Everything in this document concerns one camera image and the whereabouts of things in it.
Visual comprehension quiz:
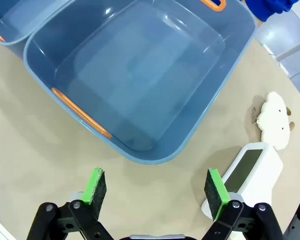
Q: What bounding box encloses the person in blue hoodie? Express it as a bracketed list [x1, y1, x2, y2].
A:
[244, 0, 300, 23]

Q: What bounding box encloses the white cloud plush keychain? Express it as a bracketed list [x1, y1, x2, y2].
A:
[251, 91, 296, 151]

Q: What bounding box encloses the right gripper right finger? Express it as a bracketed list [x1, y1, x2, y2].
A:
[202, 168, 286, 240]

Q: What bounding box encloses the white table leg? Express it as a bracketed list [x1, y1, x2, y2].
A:
[274, 37, 300, 62]

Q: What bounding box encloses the blue basket holding clocks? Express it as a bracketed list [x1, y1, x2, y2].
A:
[23, 0, 257, 166]

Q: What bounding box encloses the white digital clock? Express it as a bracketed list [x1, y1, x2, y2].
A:
[201, 141, 284, 219]

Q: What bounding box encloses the blue basket holding plush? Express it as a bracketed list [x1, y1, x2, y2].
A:
[0, 0, 73, 47]

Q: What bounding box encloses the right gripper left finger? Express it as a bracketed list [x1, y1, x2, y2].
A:
[27, 167, 115, 240]

